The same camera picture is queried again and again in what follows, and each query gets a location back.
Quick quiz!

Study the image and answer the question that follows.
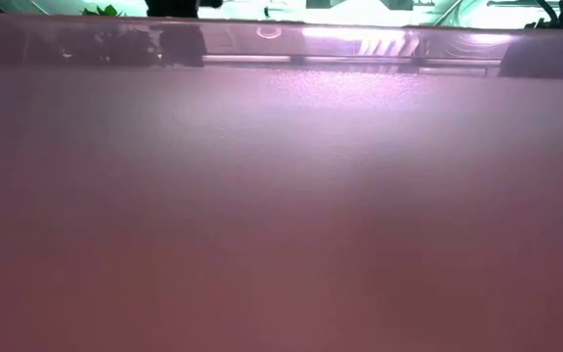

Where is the green leafy plant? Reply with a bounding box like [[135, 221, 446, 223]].
[[79, 4, 125, 18]]

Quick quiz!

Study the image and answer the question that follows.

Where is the pink translucent plastic basket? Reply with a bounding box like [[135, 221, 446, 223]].
[[0, 12, 563, 352]]

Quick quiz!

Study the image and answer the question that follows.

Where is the black cable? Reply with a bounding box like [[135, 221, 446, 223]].
[[535, 0, 559, 23]]

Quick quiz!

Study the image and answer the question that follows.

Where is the grey metal frame bar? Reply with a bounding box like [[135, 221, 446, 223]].
[[432, 0, 468, 27]]

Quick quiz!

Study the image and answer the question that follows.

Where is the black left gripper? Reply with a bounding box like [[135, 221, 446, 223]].
[[144, 0, 225, 20]]

